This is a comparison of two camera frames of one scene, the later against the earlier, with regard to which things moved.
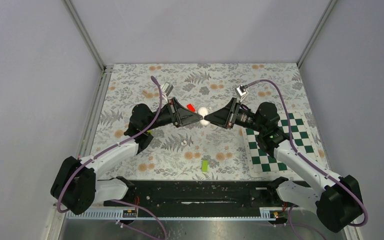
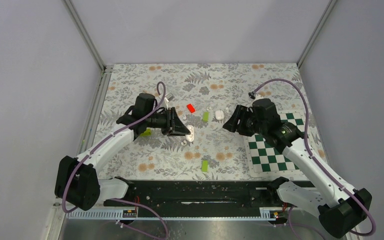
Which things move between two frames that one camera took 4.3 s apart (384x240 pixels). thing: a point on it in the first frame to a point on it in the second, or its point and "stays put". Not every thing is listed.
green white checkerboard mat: x=260 y=145 stays put
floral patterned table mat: x=189 y=152 stays put
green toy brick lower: x=205 y=166 stays put
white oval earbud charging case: x=203 y=111 to x=190 y=137
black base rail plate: x=200 y=195 stays put
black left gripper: x=180 y=115 to x=174 y=127
